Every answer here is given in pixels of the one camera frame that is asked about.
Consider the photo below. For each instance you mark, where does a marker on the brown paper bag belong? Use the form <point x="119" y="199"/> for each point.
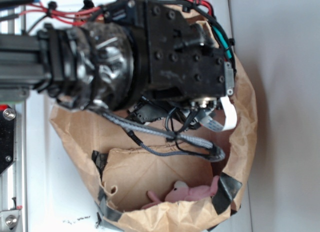
<point x="120" y="160"/>

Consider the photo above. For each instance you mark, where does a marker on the black mounting bracket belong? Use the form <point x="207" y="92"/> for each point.
<point x="7" y="139"/>

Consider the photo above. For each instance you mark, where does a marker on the pink plush toy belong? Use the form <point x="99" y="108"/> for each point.
<point x="182" y="192"/>

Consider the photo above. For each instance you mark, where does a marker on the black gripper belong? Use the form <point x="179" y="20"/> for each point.
<point x="168" y="67"/>

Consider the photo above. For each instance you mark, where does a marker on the aluminium frame rail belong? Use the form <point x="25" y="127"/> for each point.
<point x="13" y="183"/>

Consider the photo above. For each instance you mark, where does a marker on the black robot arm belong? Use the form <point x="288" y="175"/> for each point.
<point x="70" y="65"/>

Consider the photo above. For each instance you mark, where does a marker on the silver corner bracket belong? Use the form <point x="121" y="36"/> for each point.
<point x="10" y="220"/>

